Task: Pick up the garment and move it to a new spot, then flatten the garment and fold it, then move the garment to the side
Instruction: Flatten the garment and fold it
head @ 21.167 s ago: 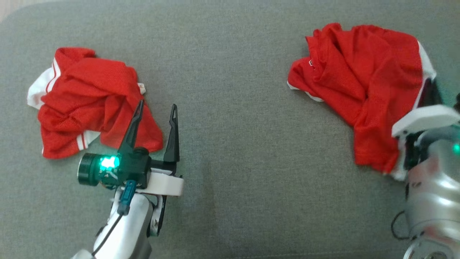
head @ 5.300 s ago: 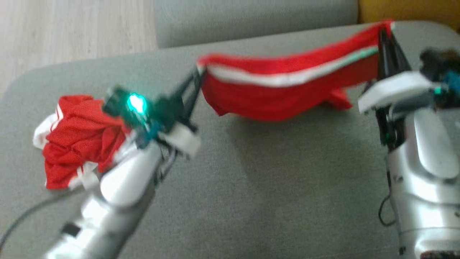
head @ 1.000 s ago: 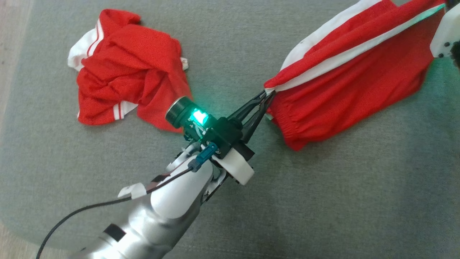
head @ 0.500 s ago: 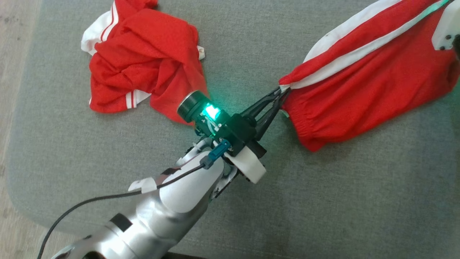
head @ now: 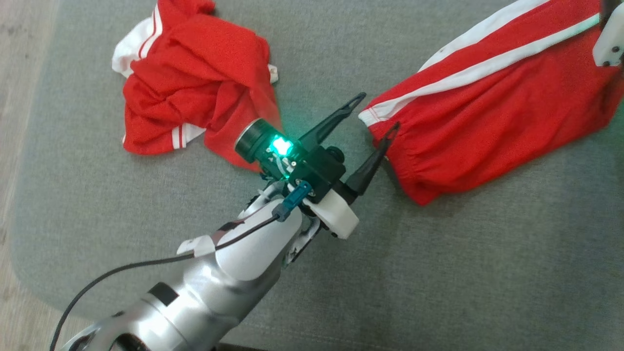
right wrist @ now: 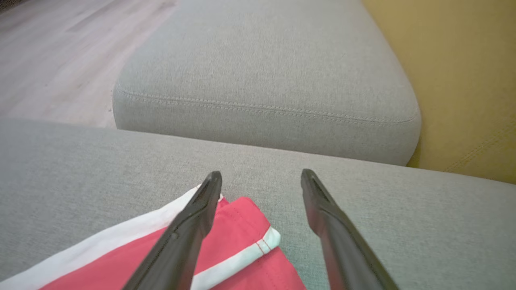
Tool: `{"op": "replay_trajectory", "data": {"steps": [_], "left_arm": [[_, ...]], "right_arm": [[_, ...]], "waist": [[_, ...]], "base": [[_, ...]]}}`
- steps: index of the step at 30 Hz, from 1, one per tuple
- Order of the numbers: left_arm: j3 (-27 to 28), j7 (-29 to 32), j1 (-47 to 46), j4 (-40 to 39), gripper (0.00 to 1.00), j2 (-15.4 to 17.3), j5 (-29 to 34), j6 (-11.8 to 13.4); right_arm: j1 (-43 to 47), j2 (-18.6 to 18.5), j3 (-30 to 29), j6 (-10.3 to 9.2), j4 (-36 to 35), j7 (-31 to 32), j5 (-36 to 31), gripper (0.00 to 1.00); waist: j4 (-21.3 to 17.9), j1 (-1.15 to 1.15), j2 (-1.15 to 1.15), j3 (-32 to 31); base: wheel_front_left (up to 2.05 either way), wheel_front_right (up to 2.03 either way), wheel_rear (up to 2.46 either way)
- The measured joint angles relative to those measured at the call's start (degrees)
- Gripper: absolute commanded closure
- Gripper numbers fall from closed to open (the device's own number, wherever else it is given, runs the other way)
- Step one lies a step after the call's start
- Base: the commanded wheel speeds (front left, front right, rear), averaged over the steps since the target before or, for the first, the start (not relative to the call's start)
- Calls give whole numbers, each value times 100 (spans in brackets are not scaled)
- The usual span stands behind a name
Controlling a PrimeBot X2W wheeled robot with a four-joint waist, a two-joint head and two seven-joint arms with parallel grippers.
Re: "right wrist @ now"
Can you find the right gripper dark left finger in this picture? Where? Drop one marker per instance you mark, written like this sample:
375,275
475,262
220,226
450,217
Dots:
181,249

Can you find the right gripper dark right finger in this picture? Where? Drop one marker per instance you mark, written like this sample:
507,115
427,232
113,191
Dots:
342,249

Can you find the red white sports shorts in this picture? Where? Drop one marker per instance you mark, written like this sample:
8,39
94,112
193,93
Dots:
238,229

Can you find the large grey sofa seat cushion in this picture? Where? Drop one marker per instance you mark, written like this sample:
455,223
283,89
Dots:
80,177

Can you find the small grey sofa cushion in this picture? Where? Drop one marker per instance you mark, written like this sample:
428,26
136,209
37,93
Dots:
266,80

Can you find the yellow sofa cushion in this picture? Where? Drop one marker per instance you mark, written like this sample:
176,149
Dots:
463,80

